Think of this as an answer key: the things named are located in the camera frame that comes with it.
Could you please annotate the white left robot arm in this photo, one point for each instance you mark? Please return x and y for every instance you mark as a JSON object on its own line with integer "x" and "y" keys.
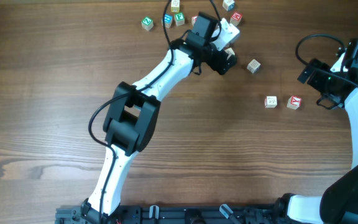
{"x": 133, "y": 110}

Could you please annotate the red M letter block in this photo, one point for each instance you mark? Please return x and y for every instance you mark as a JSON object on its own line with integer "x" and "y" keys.
{"x": 236, "y": 18}

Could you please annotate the green Z letter block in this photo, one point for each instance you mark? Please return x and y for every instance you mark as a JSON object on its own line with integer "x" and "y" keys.
{"x": 147, "y": 23}

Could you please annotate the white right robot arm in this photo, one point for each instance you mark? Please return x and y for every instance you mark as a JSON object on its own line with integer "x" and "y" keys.
{"x": 339, "y": 203}

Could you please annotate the blue letter block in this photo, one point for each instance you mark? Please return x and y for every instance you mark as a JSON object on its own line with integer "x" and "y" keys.
{"x": 167, "y": 20}

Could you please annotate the blue white corner block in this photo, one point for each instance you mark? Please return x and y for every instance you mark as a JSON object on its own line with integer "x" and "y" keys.
{"x": 228, "y": 5}

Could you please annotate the plain B letter block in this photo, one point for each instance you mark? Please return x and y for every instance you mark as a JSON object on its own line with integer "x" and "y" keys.
{"x": 253, "y": 66}

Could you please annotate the green F letter block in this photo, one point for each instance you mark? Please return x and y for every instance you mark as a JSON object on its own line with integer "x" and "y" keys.
{"x": 179, "y": 19}

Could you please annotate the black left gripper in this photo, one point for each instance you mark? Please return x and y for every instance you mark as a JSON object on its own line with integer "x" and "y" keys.
{"x": 225, "y": 62}

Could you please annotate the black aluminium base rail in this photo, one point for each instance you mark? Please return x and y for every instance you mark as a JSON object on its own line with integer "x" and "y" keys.
{"x": 171, "y": 215}

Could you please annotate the green edged plain block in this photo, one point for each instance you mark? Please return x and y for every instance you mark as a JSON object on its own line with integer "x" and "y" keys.
{"x": 230, "y": 52}

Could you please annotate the yellow letter block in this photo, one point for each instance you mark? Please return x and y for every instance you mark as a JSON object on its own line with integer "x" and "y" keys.
{"x": 175, "y": 5}

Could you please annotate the red Y letter block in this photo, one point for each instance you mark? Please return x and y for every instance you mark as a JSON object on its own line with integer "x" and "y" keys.
{"x": 294, "y": 102}

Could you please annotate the plain wooden picture block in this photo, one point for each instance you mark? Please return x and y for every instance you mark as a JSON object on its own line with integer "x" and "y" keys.
{"x": 270, "y": 101}

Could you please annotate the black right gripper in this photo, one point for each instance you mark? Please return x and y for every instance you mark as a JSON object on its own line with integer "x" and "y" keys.
{"x": 305, "y": 73}

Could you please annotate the red 6 number block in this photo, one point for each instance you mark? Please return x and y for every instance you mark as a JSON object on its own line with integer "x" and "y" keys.
{"x": 193, "y": 20}

